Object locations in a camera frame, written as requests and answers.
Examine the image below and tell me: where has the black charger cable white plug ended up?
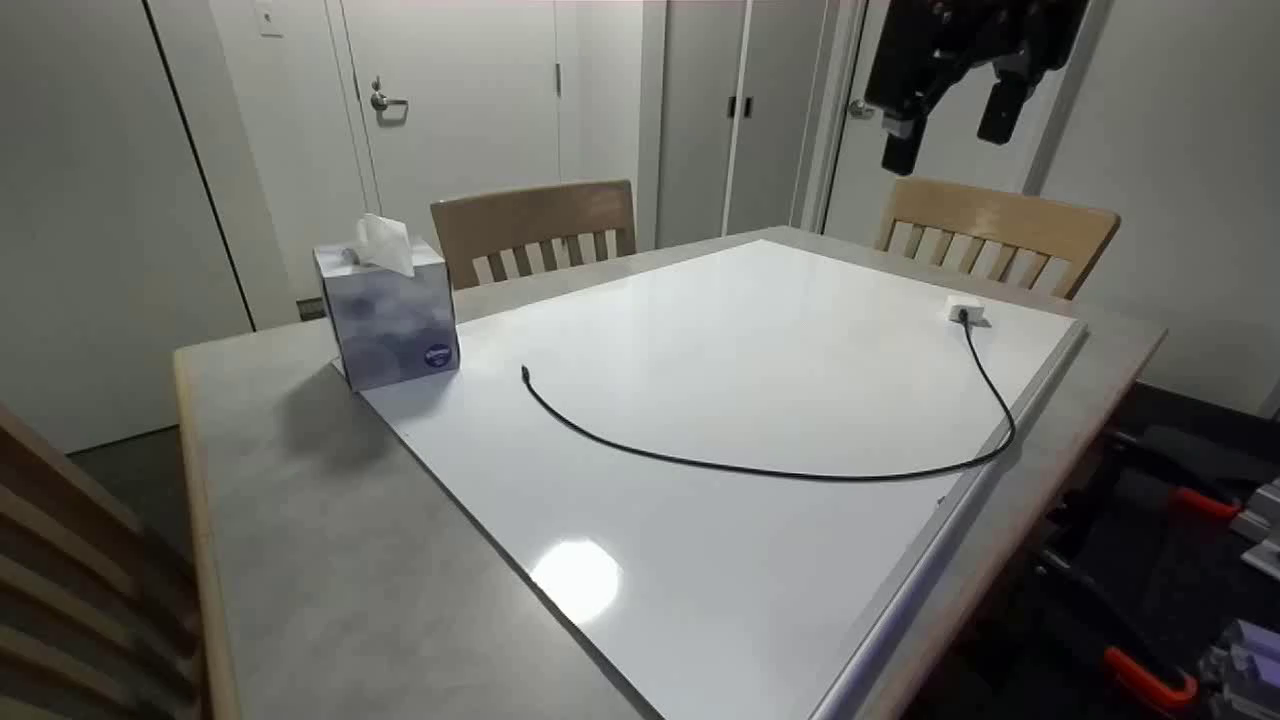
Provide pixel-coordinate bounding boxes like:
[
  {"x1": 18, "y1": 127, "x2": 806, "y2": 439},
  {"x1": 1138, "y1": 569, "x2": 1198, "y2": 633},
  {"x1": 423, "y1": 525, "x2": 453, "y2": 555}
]
[{"x1": 517, "y1": 304, "x2": 1024, "y2": 486}]

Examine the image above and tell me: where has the large white board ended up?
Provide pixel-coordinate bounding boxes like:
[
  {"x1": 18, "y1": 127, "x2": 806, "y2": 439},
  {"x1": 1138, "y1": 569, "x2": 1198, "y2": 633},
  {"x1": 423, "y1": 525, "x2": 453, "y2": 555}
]
[{"x1": 374, "y1": 242, "x2": 1085, "y2": 720}]

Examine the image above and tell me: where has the wooden chair near tissue box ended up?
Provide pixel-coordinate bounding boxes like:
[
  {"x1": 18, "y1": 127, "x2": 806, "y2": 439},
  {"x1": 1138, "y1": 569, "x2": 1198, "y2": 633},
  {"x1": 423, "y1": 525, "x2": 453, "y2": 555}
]
[{"x1": 434, "y1": 180, "x2": 636, "y2": 288}]

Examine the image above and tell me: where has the blue tissue box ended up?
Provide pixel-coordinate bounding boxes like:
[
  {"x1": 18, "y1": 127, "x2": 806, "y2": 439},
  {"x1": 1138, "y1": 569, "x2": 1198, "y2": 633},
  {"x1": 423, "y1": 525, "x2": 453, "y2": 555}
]
[{"x1": 312, "y1": 211, "x2": 459, "y2": 391}]

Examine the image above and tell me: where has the light wooden chair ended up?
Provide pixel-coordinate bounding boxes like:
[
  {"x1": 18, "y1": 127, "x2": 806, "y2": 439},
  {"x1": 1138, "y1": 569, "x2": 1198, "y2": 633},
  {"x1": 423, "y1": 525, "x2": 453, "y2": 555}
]
[{"x1": 873, "y1": 180, "x2": 1119, "y2": 301}]

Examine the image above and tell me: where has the orange black clamp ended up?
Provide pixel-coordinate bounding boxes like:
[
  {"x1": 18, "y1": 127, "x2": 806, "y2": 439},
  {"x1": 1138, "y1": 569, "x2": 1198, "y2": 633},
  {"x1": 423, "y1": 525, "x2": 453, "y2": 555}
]
[
  {"x1": 1119, "y1": 439, "x2": 1244, "y2": 529},
  {"x1": 1036, "y1": 548, "x2": 1201, "y2": 720}
]

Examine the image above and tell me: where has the dark wooden chair foreground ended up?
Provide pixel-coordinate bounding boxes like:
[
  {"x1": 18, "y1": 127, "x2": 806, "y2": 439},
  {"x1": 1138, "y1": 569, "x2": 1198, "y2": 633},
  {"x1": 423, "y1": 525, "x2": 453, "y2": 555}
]
[{"x1": 0, "y1": 411, "x2": 207, "y2": 720}]

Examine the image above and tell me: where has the silver door handle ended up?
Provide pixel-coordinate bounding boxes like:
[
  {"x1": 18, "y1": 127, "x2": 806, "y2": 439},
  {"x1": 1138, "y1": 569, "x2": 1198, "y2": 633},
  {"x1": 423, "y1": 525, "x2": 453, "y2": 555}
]
[{"x1": 368, "y1": 75, "x2": 408, "y2": 127}]

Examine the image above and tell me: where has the white wall switch plate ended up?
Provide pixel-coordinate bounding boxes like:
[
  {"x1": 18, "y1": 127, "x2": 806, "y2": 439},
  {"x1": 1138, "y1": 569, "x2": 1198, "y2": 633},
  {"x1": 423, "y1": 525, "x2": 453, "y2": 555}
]
[{"x1": 257, "y1": 3, "x2": 286, "y2": 41}]

